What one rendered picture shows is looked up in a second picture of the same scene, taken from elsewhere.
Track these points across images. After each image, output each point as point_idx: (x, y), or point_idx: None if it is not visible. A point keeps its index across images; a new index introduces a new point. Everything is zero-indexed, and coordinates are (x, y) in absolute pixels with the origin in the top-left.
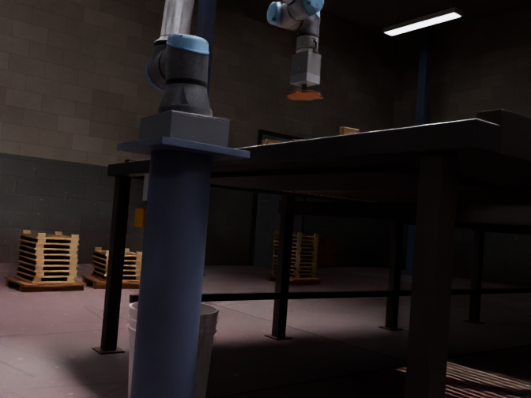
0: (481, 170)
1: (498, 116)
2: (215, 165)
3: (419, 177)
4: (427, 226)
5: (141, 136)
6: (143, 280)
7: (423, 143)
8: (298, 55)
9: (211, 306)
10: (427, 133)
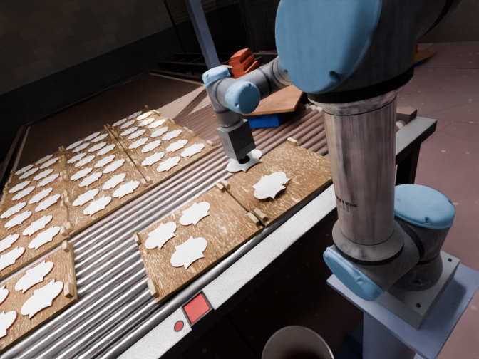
0: None
1: (416, 112)
2: (265, 278)
3: (413, 156)
4: (413, 171)
5: (422, 322)
6: (415, 352)
7: (420, 141)
8: (237, 129)
9: (274, 335)
10: (422, 136)
